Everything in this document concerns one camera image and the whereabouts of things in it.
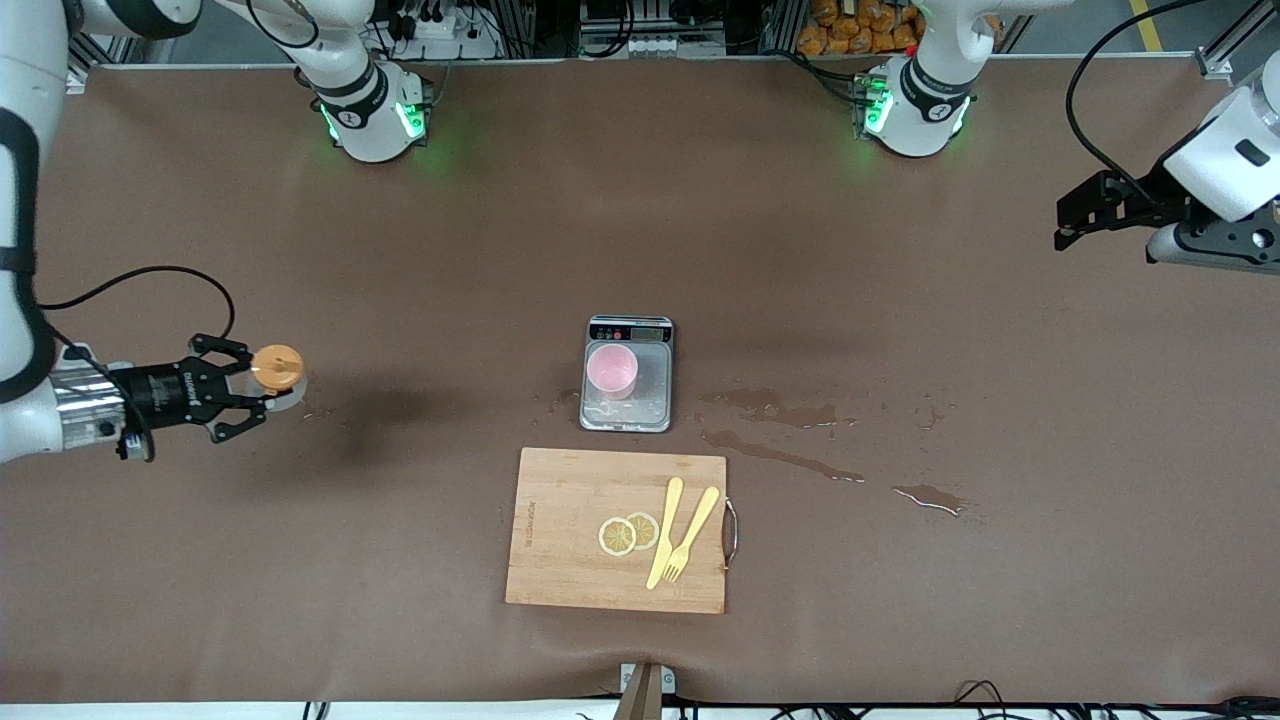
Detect yellow plastic fork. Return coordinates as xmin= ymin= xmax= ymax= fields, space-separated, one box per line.
xmin=663 ymin=486 xmax=721 ymax=583

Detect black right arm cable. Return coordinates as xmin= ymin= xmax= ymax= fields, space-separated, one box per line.
xmin=35 ymin=265 xmax=237 ymax=346

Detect silver digital kitchen scale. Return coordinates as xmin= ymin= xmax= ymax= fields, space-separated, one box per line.
xmin=579 ymin=315 xmax=676 ymax=434

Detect orange snack packs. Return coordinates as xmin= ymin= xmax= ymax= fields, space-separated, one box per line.
xmin=797 ymin=0 xmax=1003 ymax=57

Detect white power strip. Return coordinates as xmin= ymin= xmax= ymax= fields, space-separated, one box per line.
xmin=395 ymin=10 xmax=501 ymax=61

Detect yellow plastic knife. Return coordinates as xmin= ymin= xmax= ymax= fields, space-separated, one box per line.
xmin=646 ymin=477 xmax=685 ymax=591

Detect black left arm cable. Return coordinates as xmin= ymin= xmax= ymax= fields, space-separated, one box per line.
xmin=1065 ymin=0 xmax=1201 ymax=206

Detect sauce bottle with orange cap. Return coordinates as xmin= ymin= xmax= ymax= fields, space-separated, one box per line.
xmin=250 ymin=345 xmax=309 ymax=414

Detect wooden cutting board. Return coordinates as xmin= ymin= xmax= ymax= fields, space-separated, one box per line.
xmin=505 ymin=447 xmax=739 ymax=615

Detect brown table cover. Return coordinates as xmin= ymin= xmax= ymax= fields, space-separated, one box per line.
xmin=0 ymin=55 xmax=1280 ymax=706

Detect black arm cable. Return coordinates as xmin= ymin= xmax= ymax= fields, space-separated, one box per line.
xmin=1065 ymin=0 xmax=1201 ymax=206
xmin=35 ymin=265 xmax=237 ymax=346

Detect black cables at table edge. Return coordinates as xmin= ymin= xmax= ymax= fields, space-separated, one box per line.
xmin=955 ymin=680 xmax=1280 ymax=720

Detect pink plastic cup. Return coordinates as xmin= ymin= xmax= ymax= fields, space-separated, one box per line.
xmin=586 ymin=344 xmax=639 ymax=401

